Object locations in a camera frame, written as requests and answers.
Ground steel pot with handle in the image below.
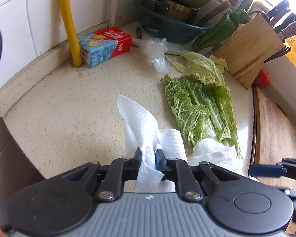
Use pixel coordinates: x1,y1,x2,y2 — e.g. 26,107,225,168
145,0,200,24

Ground wooden cutting board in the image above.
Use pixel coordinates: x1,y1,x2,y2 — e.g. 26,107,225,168
251,86,296,191

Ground wooden knife block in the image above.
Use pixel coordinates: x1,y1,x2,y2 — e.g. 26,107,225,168
213,14,284,89

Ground teal plastic basin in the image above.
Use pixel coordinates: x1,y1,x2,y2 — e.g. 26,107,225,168
135,0,211,44

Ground green pepper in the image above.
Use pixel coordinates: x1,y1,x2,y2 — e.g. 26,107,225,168
192,8,266,53

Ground pale cabbage leaf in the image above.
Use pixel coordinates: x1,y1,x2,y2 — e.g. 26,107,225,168
165,52,228,86

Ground red tomato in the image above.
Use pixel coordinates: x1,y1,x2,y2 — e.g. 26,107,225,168
253,69,271,89

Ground black knife handles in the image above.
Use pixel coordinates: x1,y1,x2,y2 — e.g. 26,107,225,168
264,0,296,42

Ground red blue tea carton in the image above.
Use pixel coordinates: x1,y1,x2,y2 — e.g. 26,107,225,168
78,27,132,67

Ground brown wooden utensil handle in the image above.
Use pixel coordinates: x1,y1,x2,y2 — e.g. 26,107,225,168
196,1,230,27

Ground yellow gas hose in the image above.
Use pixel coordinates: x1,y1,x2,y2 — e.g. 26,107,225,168
58,0,83,68

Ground green napa cabbage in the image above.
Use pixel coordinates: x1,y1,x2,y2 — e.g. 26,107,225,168
163,75,242,158

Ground white paper towel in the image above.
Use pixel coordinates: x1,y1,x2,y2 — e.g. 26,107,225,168
157,128,248,193
117,95,167,193

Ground clear plastic bag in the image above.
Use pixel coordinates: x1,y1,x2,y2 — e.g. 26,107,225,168
138,38,170,74

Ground wooden clothespin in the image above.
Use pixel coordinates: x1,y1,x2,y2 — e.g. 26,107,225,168
136,25,143,40

